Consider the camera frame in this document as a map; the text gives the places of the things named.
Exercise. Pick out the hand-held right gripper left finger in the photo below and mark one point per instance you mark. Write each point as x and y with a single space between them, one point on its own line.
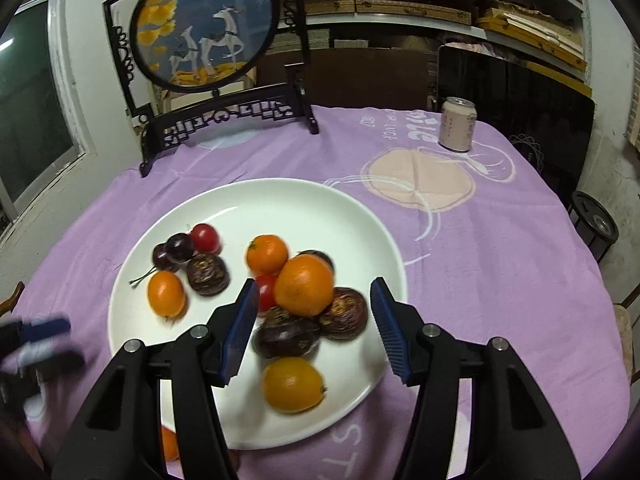
240 332

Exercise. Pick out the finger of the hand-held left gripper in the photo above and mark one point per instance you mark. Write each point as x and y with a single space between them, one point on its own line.
50 361
45 327

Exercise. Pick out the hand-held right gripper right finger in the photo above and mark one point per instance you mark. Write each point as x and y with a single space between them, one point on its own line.
392 332

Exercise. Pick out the dark purple passion fruit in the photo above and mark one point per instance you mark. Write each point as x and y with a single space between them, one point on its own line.
207 272
285 335
345 312
316 257

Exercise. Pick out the red cherry tomato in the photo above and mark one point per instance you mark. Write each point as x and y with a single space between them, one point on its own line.
266 290
204 237

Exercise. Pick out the large orange mandarin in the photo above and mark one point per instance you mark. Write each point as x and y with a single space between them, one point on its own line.
304 285

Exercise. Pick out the dark red cherry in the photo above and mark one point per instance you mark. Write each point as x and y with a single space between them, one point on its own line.
161 256
179 246

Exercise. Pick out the white plate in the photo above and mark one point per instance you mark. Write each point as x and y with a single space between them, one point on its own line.
310 210

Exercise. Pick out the carved wooden chair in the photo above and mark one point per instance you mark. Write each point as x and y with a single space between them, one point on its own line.
12 297

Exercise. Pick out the purple printed tablecloth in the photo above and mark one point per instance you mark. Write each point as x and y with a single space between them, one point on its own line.
500 285

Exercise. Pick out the pale drink can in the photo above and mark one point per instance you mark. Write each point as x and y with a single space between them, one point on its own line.
457 125

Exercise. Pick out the window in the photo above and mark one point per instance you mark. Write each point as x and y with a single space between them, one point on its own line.
35 110

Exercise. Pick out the black round stool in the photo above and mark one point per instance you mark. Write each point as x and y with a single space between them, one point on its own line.
595 222

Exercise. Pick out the round deer screen on stand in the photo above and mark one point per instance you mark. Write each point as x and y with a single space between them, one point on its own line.
200 25

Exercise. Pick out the checked woven wall hanging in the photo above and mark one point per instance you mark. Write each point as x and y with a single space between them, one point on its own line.
634 120

